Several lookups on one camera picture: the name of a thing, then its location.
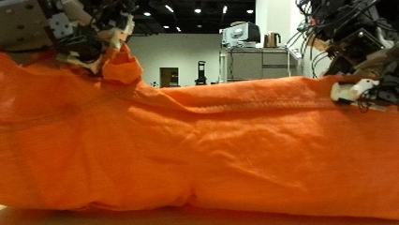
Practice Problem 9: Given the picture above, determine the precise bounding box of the orange piece of clothing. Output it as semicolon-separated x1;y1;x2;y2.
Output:
0;42;399;220

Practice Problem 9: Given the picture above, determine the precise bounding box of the copper kettle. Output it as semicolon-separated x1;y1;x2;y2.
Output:
264;31;284;49

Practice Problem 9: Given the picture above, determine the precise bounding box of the grey cabinet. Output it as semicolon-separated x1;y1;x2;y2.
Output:
218;46;305;83

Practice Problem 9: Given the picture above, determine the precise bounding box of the dark doorway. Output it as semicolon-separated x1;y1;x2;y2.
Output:
159;67;181;89

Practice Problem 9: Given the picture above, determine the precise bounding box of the white boxy monitor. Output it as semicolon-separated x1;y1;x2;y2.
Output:
221;21;262;49

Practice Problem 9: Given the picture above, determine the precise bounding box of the black upright stand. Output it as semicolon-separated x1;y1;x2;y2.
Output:
193;60;209;86

